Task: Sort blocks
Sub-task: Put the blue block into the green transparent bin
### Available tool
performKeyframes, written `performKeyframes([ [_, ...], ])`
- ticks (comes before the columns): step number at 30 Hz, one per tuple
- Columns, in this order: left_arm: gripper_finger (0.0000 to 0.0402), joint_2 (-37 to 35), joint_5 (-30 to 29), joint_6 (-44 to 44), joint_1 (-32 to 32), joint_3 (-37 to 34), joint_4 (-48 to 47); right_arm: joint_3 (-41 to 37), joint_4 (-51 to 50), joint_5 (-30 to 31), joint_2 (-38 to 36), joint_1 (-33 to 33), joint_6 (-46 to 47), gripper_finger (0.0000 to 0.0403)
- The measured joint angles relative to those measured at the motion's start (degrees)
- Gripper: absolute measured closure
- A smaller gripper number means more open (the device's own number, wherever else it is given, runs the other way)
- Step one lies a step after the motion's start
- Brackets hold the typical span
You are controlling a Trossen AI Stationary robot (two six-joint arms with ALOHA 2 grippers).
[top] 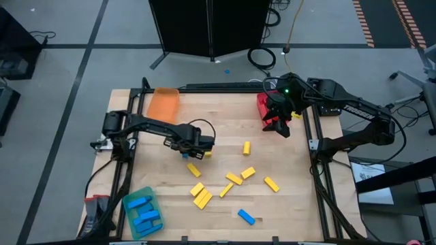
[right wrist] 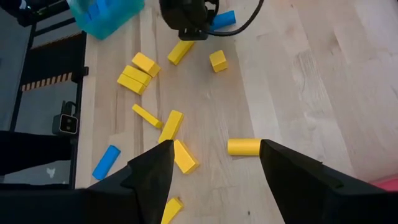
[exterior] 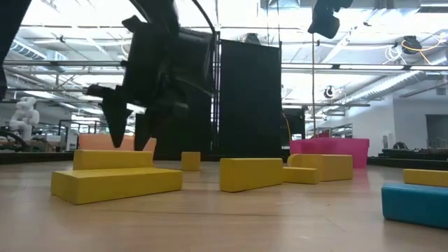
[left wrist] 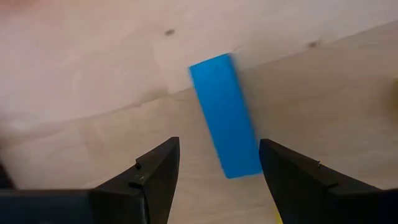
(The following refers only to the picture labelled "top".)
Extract red plastic bin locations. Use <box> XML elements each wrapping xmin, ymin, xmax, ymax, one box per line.
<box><xmin>256</xmin><ymin>91</ymin><xmax>292</xmax><ymax>132</ymax></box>

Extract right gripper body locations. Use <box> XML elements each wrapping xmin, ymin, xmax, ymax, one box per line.
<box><xmin>265</xmin><ymin>73</ymin><xmax>309</xmax><ymax>120</ymax></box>

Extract yellow wooden block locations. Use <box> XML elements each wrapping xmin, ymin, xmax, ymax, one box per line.
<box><xmin>219</xmin><ymin>182</ymin><xmax>235</xmax><ymax>199</ymax></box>
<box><xmin>240</xmin><ymin>166</ymin><xmax>257</xmax><ymax>180</ymax></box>
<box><xmin>225</xmin><ymin>172</ymin><xmax>244</xmax><ymax>186</ymax></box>
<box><xmin>193</xmin><ymin>189</ymin><xmax>209</xmax><ymax>206</ymax></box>
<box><xmin>264</xmin><ymin>176</ymin><xmax>281</xmax><ymax>193</ymax></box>
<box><xmin>198</xmin><ymin>191</ymin><xmax>214</xmax><ymax>210</ymax></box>
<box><xmin>189</xmin><ymin>182</ymin><xmax>205</xmax><ymax>197</ymax></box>
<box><xmin>186</xmin><ymin>162</ymin><xmax>202</xmax><ymax>178</ymax></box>

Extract coiled black floor cable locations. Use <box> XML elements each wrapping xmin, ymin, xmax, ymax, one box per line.
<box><xmin>247</xmin><ymin>46</ymin><xmax>277</xmax><ymax>78</ymax></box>

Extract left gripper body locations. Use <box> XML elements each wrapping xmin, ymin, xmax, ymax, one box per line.
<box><xmin>163</xmin><ymin>124</ymin><xmax>202</xmax><ymax>150</ymax></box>

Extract dark equipment case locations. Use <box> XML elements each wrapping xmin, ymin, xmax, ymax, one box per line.
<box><xmin>0</xmin><ymin>84</ymin><xmax>21</xmax><ymax>137</ymax></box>

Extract orange translucent bin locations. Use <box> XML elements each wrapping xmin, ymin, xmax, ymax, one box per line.
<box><xmin>146</xmin><ymin>87</ymin><xmax>181</xmax><ymax>125</ymax></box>

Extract black room divider panel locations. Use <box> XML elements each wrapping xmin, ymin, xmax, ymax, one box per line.
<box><xmin>149</xmin><ymin>0</ymin><xmax>213</xmax><ymax>71</ymax></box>
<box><xmin>211</xmin><ymin>0</ymin><xmax>273</xmax><ymax>59</ymax></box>

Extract white paper sheet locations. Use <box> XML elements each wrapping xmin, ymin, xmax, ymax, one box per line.
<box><xmin>350</xmin><ymin>161</ymin><xmax>395</xmax><ymax>206</ymax></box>

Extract black stand beam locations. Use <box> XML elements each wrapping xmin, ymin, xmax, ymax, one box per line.
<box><xmin>356</xmin><ymin>155</ymin><xmax>436</xmax><ymax>245</ymax></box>

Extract black cabinet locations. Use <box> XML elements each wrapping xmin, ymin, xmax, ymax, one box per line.
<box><xmin>0</xmin><ymin>6</ymin><xmax>44</xmax><ymax>81</ymax></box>

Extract yellow hanging cable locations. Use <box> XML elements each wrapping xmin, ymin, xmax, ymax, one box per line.
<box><xmin>283</xmin><ymin>0</ymin><xmax>307</xmax><ymax>74</ymax></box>

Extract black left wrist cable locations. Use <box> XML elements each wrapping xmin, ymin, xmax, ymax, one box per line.
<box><xmin>187</xmin><ymin>118</ymin><xmax>217</xmax><ymax>141</ymax></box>

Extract teal translucent bin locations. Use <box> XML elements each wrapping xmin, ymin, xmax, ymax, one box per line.
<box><xmin>122</xmin><ymin>186</ymin><xmax>166</xmax><ymax>241</ymax></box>

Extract grey office chair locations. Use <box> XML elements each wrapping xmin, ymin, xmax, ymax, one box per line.
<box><xmin>388</xmin><ymin>44</ymin><xmax>436</xmax><ymax>137</ymax></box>

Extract black control box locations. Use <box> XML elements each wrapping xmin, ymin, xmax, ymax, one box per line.
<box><xmin>318</xmin><ymin>103</ymin><xmax>343</xmax><ymax>117</ymax></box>

